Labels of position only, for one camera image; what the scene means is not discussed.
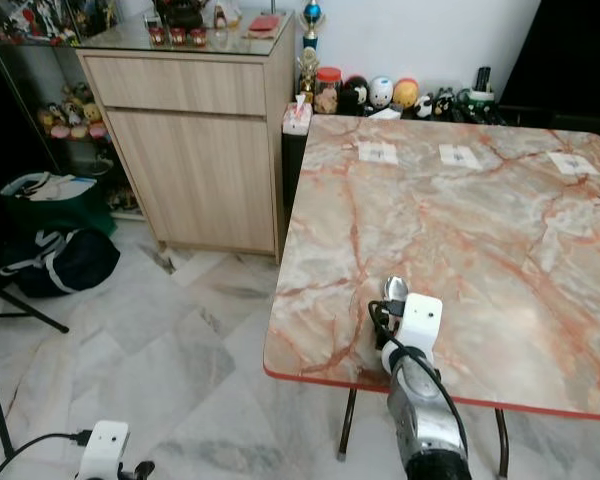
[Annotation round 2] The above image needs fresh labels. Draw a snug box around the silver metal spoon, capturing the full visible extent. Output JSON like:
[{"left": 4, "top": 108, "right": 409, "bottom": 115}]
[{"left": 384, "top": 276, "right": 410, "bottom": 305}]

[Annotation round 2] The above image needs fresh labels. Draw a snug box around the dark table leg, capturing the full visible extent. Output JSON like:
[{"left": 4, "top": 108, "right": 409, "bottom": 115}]
[
  {"left": 337, "top": 387, "right": 358, "bottom": 462},
  {"left": 494, "top": 407, "right": 512, "bottom": 480}
]

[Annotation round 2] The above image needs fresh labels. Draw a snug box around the white paper label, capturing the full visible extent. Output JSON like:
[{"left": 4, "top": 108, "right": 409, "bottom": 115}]
[
  {"left": 439, "top": 144, "right": 484, "bottom": 170},
  {"left": 547, "top": 150, "right": 600, "bottom": 178},
  {"left": 357, "top": 141, "right": 400, "bottom": 166}
]

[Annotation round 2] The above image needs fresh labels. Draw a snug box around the black box under tissue box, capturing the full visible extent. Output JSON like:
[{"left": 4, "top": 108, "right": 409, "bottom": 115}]
[{"left": 279, "top": 130, "right": 307, "bottom": 213}]

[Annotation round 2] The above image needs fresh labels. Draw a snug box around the black bag with white stripes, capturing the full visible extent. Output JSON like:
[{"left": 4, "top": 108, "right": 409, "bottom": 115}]
[{"left": 0, "top": 227, "right": 122, "bottom": 299}]

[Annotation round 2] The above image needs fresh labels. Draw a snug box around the pink tissue box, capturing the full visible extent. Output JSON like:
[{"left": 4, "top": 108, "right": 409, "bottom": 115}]
[{"left": 281, "top": 94, "right": 314, "bottom": 137}]

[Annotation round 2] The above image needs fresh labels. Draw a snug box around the orange round toy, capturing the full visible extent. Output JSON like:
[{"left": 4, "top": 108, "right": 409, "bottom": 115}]
[{"left": 392, "top": 78, "right": 421, "bottom": 110}]

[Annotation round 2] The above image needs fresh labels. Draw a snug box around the white round toy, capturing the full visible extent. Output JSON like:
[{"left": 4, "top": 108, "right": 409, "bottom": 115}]
[{"left": 368, "top": 76, "right": 395, "bottom": 110}]

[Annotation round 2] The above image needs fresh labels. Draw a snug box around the black round toy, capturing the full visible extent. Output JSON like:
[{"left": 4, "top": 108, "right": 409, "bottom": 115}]
[{"left": 342, "top": 75, "right": 371, "bottom": 115}]

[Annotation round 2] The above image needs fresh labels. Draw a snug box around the jar with red lid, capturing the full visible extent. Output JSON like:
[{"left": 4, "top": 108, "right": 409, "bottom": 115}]
[{"left": 314, "top": 66, "right": 344, "bottom": 115}]

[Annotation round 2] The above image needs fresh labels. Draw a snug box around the light wooden cabinet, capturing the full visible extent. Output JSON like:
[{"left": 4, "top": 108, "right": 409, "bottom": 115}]
[{"left": 75, "top": 14, "right": 298, "bottom": 263}]

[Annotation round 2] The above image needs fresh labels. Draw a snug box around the gold trophy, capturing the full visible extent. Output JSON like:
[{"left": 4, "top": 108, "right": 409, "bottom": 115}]
[{"left": 296, "top": 47, "right": 322, "bottom": 99}]

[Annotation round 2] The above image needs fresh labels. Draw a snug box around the green bag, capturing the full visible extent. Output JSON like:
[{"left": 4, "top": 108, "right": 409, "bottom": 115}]
[{"left": 0, "top": 171, "right": 109, "bottom": 237}]

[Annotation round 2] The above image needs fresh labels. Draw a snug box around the blue trophy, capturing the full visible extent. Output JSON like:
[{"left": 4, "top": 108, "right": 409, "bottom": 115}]
[{"left": 300, "top": 0, "right": 326, "bottom": 51}]

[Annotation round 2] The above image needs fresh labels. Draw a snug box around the red flat box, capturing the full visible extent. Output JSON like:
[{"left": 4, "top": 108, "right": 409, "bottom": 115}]
[{"left": 247, "top": 12, "right": 284, "bottom": 37}]

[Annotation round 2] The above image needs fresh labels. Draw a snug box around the glass display cabinet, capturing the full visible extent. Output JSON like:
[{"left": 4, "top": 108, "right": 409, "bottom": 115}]
[{"left": 0, "top": 0, "right": 136, "bottom": 216}]

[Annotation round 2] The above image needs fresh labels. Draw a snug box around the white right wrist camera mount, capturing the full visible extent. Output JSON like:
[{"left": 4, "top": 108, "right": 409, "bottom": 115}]
[{"left": 397, "top": 293, "right": 444, "bottom": 354}]

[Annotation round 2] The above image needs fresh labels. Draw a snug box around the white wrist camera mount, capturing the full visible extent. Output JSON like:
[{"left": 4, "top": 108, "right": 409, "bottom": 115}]
[
  {"left": 397, "top": 293, "right": 444, "bottom": 354},
  {"left": 77, "top": 420, "right": 132, "bottom": 480}
]

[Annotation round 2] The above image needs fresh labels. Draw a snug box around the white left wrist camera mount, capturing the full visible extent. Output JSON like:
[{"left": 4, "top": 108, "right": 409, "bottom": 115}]
[{"left": 77, "top": 420, "right": 132, "bottom": 480}]

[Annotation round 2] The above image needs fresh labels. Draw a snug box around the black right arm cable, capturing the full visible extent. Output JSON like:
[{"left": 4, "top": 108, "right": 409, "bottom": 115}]
[{"left": 368, "top": 298, "right": 472, "bottom": 461}]

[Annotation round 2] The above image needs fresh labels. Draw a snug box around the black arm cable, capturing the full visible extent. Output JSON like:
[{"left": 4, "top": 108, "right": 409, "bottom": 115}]
[
  {"left": 0, "top": 429, "right": 93, "bottom": 480},
  {"left": 368, "top": 298, "right": 472, "bottom": 461}
]

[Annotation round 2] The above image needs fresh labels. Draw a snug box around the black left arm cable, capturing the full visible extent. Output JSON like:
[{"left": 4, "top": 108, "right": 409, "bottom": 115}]
[{"left": 0, "top": 429, "right": 93, "bottom": 480}]

